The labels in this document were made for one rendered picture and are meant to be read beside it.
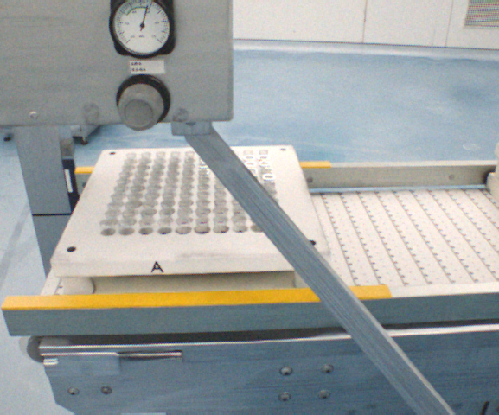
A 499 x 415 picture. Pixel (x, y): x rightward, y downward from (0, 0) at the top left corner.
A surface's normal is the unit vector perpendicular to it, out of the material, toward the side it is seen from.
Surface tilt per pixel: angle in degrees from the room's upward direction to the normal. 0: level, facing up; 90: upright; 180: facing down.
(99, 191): 0
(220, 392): 90
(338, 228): 0
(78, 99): 90
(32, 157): 90
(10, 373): 0
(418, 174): 90
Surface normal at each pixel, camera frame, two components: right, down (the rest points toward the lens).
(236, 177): -0.51, 0.37
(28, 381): 0.00, -0.88
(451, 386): 0.06, 0.47
